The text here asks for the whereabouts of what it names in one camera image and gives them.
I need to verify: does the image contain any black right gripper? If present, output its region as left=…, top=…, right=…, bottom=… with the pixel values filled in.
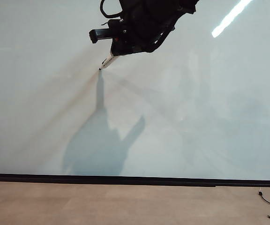
left=112, top=10, right=176, bottom=57

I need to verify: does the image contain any white black whiteboard marker pen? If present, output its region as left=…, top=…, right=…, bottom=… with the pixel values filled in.
left=98, top=42, right=121, bottom=71

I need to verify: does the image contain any large white whiteboard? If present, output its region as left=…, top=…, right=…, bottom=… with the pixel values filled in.
left=0, top=0, right=270, bottom=181

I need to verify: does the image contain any black bar wrist camera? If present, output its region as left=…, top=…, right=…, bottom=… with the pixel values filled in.
left=89, top=19, right=124, bottom=45

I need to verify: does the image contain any black looped camera cable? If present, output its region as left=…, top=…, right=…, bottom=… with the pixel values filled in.
left=100, top=0, right=124, bottom=20

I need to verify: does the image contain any black whiteboard bottom rail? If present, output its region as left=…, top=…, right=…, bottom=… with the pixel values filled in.
left=0, top=173, right=270, bottom=188

